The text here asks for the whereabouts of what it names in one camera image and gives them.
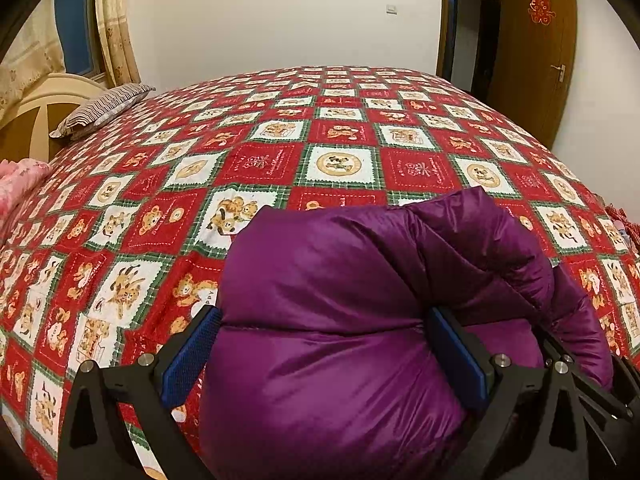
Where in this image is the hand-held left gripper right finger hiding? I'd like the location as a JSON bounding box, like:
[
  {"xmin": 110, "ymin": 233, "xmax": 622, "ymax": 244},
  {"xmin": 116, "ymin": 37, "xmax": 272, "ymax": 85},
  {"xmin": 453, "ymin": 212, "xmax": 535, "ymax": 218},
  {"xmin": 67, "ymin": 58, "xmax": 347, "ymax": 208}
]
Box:
[{"xmin": 429, "ymin": 307, "xmax": 597, "ymax": 480}]

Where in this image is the beige floral curtain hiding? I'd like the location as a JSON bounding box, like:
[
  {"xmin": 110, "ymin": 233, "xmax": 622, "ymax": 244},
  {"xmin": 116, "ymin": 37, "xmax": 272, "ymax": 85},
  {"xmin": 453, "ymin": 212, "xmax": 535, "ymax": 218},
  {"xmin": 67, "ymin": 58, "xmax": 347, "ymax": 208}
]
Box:
[
  {"xmin": 0, "ymin": 2, "xmax": 68, "ymax": 108},
  {"xmin": 94, "ymin": 0, "xmax": 143, "ymax": 88}
]

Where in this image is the brown wooden door frame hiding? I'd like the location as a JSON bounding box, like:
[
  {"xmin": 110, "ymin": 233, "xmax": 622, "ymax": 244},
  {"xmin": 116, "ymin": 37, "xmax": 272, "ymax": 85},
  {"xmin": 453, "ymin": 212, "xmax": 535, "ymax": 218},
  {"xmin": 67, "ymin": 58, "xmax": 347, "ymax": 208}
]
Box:
[{"xmin": 435, "ymin": 0, "xmax": 516, "ymax": 106}]

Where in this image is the cream wooden headboard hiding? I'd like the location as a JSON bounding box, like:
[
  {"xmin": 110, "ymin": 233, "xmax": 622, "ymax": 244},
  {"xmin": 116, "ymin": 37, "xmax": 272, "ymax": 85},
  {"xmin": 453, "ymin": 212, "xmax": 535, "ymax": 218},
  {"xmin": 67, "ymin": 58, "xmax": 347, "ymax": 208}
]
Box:
[{"xmin": 0, "ymin": 72, "xmax": 108, "ymax": 163}]

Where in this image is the window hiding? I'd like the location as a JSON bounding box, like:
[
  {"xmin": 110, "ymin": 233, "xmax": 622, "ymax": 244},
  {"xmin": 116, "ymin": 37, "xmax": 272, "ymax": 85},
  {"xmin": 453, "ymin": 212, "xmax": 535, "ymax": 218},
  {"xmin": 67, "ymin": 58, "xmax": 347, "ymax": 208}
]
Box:
[{"xmin": 54, "ymin": 0, "xmax": 98, "ymax": 78}]

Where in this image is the brown wooden door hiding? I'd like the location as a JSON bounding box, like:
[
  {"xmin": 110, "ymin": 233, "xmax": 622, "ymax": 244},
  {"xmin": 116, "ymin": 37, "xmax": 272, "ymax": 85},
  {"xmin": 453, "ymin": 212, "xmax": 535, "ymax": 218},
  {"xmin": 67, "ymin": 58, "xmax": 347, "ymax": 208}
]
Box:
[{"xmin": 487, "ymin": 0, "xmax": 578, "ymax": 151}]

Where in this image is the purple down jacket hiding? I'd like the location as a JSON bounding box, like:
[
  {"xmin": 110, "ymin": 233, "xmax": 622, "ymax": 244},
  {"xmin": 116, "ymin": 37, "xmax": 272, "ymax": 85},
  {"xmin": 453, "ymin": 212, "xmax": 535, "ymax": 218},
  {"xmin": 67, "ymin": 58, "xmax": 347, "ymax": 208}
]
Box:
[{"xmin": 200, "ymin": 186, "xmax": 616, "ymax": 480}]

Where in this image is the red printed bedspread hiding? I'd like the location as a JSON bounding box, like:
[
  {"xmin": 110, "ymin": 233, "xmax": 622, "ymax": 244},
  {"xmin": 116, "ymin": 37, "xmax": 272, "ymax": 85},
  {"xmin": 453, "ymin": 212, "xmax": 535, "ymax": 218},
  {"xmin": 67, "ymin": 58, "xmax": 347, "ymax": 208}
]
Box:
[{"xmin": 0, "ymin": 65, "xmax": 640, "ymax": 480}]

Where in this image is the red paper door decoration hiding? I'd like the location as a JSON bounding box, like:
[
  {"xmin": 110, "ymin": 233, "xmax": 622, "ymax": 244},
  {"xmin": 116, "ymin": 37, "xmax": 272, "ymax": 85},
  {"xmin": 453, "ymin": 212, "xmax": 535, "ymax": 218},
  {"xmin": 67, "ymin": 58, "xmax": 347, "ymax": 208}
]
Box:
[{"xmin": 525, "ymin": 0, "xmax": 557, "ymax": 23}]

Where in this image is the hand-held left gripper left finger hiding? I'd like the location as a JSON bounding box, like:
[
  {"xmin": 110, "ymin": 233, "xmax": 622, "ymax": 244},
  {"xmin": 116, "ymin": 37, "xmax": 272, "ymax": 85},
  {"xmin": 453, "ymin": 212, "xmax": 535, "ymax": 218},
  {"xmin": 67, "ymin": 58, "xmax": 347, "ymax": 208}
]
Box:
[{"xmin": 57, "ymin": 306, "xmax": 224, "ymax": 480}]

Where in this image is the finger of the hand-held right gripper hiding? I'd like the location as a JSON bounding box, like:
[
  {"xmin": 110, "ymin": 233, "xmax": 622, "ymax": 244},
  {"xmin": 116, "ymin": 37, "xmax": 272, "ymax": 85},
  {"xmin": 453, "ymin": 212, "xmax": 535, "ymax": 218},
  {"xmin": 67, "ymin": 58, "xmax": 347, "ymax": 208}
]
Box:
[{"xmin": 532, "ymin": 325, "xmax": 640, "ymax": 468}]

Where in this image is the pink fluffy blanket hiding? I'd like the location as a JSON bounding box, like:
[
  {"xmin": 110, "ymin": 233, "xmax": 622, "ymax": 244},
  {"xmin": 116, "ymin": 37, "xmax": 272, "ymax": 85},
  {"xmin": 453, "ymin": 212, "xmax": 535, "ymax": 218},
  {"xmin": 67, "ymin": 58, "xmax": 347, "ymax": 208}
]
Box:
[{"xmin": 0, "ymin": 158, "xmax": 53, "ymax": 221}]

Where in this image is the grey striped pillow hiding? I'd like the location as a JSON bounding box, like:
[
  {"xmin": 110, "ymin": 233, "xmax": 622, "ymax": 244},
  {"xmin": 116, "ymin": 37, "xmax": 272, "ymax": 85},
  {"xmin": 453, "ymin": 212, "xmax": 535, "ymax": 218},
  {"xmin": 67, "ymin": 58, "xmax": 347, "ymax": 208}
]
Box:
[{"xmin": 49, "ymin": 83, "xmax": 156, "ymax": 141}]

